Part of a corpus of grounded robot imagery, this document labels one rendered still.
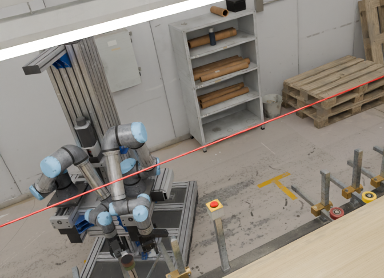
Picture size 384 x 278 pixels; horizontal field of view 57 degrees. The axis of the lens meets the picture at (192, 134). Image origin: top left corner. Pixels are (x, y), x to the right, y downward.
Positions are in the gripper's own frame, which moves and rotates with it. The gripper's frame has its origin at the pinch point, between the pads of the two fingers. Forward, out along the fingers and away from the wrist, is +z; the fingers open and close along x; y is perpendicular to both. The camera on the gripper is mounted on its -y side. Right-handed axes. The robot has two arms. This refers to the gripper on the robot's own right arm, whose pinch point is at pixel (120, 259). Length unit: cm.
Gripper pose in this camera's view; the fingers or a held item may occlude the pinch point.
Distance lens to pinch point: 234.3
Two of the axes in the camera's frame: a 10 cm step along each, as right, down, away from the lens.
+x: -9.0, 3.4, -2.7
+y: -4.0, -4.2, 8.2
